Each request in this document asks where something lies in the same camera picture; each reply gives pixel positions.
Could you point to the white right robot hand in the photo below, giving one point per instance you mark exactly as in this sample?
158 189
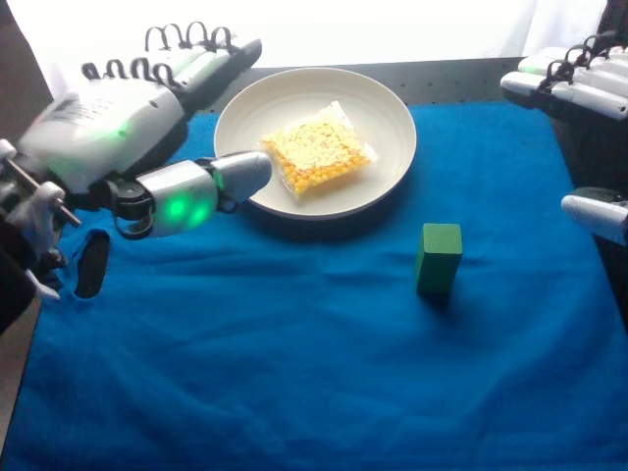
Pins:
584 93

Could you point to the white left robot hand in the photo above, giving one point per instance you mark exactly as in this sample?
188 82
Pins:
113 122

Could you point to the yellow snack-filled plastic bag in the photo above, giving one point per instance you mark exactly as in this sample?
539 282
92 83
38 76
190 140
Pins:
319 152

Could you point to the green rectangular block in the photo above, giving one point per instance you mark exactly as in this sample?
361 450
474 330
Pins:
439 260

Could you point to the white round plate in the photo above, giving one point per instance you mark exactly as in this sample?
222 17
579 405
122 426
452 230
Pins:
373 122

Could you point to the black oval object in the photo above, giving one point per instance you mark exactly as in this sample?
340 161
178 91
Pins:
92 265

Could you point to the blue table cloth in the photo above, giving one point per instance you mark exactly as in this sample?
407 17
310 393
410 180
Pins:
294 368

